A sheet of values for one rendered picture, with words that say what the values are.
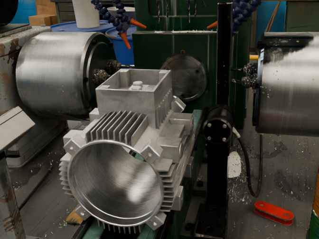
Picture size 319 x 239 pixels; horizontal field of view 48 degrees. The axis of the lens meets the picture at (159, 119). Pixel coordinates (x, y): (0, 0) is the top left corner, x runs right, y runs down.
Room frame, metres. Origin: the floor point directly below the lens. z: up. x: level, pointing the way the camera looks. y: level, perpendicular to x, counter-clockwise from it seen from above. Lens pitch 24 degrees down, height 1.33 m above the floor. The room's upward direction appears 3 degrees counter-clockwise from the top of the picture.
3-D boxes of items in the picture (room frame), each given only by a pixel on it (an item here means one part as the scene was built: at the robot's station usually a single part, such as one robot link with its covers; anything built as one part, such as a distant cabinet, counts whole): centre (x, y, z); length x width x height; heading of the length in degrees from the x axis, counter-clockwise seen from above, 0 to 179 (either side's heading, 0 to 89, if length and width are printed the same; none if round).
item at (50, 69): (1.00, 0.29, 1.04); 0.37 x 0.25 x 0.25; 74
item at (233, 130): (0.84, -0.21, 0.92); 0.45 x 0.13 x 0.24; 164
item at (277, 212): (0.63, -0.24, 0.81); 0.09 x 0.03 x 0.02; 50
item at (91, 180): (0.56, 0.05, 1.02); 0.20 x 0.19 x 0.19; 164
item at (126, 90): (0.60, 0.04, 1.11); 0.12 x 0.11 x 0.07; 164
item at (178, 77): (1.00, -0.07, 1.02); 0.15 x 0.02 x 0.15; 74
